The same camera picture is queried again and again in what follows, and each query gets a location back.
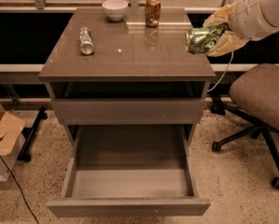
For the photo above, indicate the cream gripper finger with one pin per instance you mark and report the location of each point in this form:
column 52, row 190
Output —
column 222, row 15
column 227, row 43

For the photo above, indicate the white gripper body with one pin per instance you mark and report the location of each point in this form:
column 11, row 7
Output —
column 250, row 18

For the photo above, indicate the crushed green soda can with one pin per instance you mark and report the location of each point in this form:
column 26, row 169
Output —
column 201, row 40

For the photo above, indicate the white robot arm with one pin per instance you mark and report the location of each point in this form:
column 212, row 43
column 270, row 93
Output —
column 270, row 9

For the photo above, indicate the brown soda can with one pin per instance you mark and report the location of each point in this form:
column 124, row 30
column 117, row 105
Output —
column 152, row 13

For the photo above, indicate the closed grey top drawer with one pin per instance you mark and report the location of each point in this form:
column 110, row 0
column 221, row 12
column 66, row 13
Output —
column 128, row 111

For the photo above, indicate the grey drawer cabinet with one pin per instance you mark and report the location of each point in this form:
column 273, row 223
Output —
column 130, row 60

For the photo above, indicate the open grey middle drawer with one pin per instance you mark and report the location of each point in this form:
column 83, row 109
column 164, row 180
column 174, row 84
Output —
column 130, row 171

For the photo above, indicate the brown office chair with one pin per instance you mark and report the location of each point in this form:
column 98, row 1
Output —
column 256, row 94

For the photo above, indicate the white ceramic bowl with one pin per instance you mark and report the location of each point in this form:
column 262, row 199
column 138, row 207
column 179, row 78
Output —
column 115, row 9

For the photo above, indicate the black stand leg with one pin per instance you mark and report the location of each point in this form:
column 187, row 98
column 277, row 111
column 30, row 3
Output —
column 29, row 134

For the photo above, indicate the cardboard box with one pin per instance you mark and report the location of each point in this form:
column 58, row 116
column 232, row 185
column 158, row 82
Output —
column 11, row 141

